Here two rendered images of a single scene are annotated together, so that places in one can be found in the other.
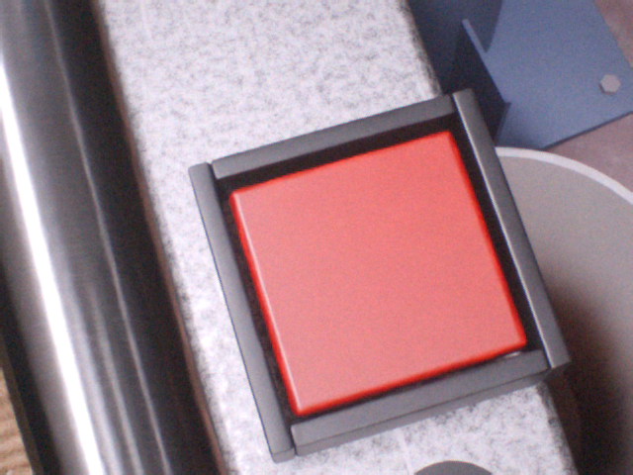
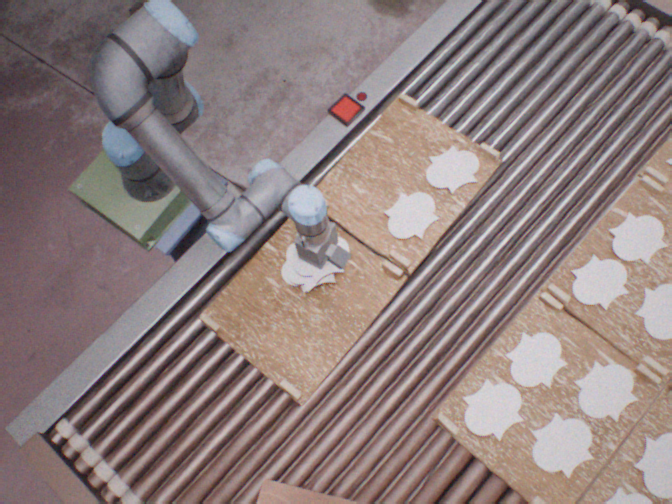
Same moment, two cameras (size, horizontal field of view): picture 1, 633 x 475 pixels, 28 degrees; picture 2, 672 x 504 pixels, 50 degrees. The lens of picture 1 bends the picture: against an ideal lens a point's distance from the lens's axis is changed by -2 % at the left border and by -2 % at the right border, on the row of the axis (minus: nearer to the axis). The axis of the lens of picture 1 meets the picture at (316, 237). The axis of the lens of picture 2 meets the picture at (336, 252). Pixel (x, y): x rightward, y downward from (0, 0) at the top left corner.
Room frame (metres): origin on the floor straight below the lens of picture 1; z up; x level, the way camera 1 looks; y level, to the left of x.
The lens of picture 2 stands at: (0.62, 1.04, 2.64)
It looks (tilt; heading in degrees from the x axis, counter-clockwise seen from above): 66 degrees down; 249
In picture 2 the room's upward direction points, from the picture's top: 12 degrees counter-clockwise
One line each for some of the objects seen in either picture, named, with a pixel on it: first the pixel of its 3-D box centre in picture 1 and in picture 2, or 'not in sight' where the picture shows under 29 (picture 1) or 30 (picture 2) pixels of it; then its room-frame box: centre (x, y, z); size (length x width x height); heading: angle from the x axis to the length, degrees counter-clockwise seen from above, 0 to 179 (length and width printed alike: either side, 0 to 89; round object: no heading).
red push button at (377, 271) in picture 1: (375, 273); (346, 110); (0.09, -0.01, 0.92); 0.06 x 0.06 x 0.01; 16
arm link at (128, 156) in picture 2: not in sight; (132, 144); (0.65, -0.11, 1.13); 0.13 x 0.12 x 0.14; 15
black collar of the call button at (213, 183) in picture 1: (375, 272); (346, 109); (0.09, -0.01, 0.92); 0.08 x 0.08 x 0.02; 16
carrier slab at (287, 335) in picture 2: not in sight; (303, 298); (0.49, 0.40, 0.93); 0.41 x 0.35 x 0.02; 18
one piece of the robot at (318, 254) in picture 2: not in sight; (324, 245); (0.39, 0.38, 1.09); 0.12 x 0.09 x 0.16; 118
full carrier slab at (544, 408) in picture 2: not in sight; (547, 400); (0.14, 0.93, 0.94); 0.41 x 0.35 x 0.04; 15
